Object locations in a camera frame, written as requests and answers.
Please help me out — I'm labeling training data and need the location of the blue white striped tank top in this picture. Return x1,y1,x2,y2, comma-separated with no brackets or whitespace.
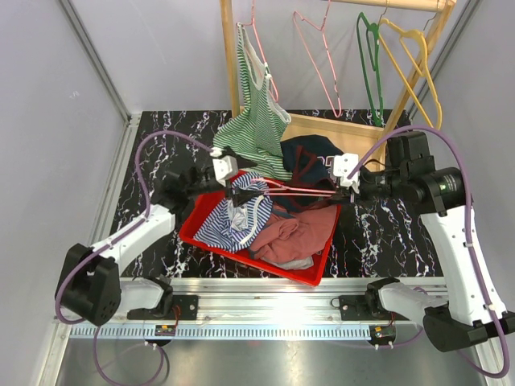
193,171,273,253

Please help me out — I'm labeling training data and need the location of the pink wire hanger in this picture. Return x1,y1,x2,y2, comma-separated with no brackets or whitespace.
236,0,279,102
250,178,340,199
292,1,343,117

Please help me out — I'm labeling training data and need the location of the navy maroon tank top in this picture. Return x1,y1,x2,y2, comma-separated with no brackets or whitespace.
273,134,344,218

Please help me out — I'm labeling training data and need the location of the red tank top grey trim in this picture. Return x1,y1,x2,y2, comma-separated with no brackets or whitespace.
249,205,337,263

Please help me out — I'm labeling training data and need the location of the yellow plastic hanger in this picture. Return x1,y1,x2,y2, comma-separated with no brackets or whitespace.
379,1,454,132

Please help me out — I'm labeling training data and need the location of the green plastic hanger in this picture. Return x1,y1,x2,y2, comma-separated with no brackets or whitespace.
356,12,384,127

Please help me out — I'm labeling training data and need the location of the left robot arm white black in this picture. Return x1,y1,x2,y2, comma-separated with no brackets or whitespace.
55,147,256,326

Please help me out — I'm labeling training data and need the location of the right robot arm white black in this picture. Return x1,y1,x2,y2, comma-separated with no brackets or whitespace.
331,126,514,352

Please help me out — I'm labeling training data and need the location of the green white striped tank top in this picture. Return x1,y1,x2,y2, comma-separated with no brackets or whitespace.
213,23,291,181

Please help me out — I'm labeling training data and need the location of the red plastic tray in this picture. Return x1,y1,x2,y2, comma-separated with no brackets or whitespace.
179,191,340,286

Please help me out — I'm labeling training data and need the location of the wooden clothes rack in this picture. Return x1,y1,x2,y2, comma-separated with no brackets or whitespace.
219,0,458,142

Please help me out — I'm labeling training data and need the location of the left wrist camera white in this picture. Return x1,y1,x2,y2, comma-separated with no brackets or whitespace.
210,146,239,187

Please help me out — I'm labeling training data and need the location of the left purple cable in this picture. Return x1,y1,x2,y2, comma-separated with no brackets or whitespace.
54,130,216,383

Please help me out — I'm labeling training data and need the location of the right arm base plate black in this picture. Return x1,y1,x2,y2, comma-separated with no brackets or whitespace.
330,295,384,321

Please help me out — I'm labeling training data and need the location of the aluminium frame rail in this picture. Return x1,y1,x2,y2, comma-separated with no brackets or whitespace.
38,112,500,386

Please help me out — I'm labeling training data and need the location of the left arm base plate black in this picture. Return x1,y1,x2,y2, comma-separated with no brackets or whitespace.
127,294,200,321

